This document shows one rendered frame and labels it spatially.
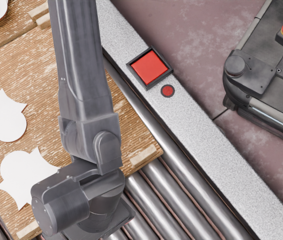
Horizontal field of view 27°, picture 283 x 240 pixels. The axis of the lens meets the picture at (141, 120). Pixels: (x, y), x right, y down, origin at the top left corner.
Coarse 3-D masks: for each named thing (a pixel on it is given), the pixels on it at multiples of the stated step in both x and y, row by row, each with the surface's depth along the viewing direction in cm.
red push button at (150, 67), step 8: (144, 56) 132; (152, 56) 132; (136, 64) 131; (144, 64) 131; (152, 64) 131; (160, 64) 131; (136, 72) 131; (144, 72) 131; (152, 72) 130; (160, 72) 130; (144, 80) 130; (152, 80) 130
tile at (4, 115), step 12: (0, 96) 129; (0, 108) 128; (12, 108) 128; (24, 108) 128; (0, 120) 127; (12, 120) 127; (24, 120) 127; (0, 132) 126; (12, 132) 126; (24, 132) 126
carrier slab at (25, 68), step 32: (32, 32) 135; (0, 64) 133; (32, 64) 132; (32, 96) 130; (32, 128) 127; (128, 128) 126; (0, 160) 125; (64, 160) 124; (128, 160) 123; (0, 192) 123
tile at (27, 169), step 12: (12, 156) 124; (24, 156) 124; (36, 156) 124; (0, 168) 124; (12, 168) 123; (24, 168) 123; (36, 168) 123; (48, 168) 123; (12, 180) 123; (24, 180) 122; (36, 180) 122; (12, 192) 122; (24, 192) 122; (24, 204) 121
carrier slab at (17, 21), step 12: (12, 0) 138; (24, 0) 138; (36, 0) 138; (12, 12) 137; (24, 12) 137; (0, 24) 136; (12, 24) 136; (24, 24) 136; (36, 24) 137; (0, 36) 135; (12, 36) 135
